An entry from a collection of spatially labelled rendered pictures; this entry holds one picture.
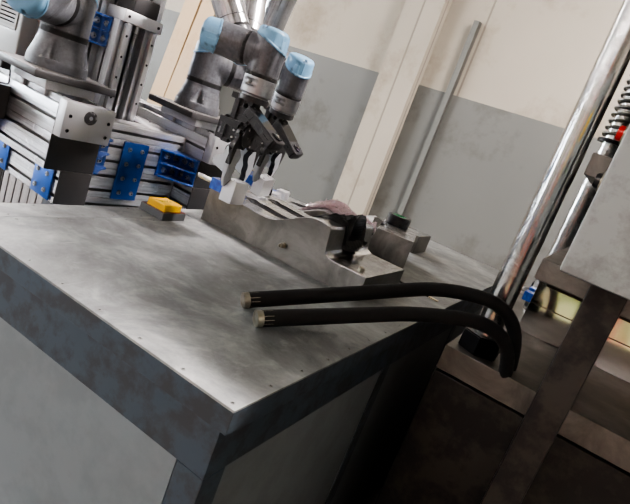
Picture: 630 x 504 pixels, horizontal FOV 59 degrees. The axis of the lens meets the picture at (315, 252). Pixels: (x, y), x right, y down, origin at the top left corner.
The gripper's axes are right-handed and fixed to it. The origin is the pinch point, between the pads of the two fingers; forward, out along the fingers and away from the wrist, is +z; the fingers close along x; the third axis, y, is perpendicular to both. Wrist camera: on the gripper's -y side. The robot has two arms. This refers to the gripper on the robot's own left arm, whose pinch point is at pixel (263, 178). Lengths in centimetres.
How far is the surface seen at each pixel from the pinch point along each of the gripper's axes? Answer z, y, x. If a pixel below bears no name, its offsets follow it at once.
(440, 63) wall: -38, 69, -267
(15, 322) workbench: 12, -18, 81
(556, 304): -3, -84, -36
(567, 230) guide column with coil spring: -16, -74, -71
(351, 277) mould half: 0.5, -44.4, 19.0
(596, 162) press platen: -44, -74, -5
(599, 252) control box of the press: -36, -84, 38
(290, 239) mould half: 1.6, -25.9, 18.9
